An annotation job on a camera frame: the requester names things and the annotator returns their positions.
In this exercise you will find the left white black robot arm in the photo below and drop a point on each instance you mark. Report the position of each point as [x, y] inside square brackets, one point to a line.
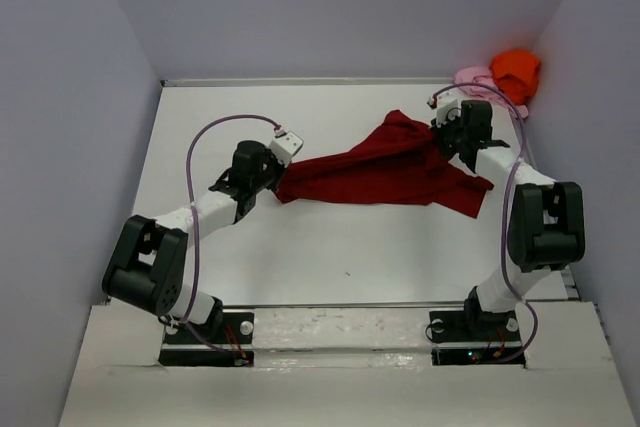
[146, 269]

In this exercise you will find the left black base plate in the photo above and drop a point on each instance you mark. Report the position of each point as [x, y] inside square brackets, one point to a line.
[228, 345]

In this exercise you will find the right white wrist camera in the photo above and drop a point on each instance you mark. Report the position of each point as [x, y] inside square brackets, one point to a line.
[445, 107]

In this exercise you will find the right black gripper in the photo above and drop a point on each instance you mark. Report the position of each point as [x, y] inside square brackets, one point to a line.
[440, 135]

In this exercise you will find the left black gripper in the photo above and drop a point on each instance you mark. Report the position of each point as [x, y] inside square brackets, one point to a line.
[278, 168]

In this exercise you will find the orange t shirt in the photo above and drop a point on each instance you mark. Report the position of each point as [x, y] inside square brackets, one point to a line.
[517, 74]

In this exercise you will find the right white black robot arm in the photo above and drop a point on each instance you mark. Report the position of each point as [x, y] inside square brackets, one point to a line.
[542, 220]

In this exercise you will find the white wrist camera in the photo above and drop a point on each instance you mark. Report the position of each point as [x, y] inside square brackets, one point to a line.
[285, 146]
[445, 107]

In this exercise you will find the dark red t shirt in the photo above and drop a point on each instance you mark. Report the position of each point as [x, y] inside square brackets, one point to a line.
[399, 163]

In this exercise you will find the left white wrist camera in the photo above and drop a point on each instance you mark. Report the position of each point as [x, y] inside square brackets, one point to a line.
[285, 146]

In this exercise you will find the pink t shirt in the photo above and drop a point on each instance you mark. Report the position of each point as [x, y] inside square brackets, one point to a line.
[478, 83]

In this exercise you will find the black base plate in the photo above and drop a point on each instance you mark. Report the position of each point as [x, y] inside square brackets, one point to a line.
[228, 345]
[459, 338]

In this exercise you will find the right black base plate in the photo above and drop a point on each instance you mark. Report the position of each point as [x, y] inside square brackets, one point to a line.
[459, 338]

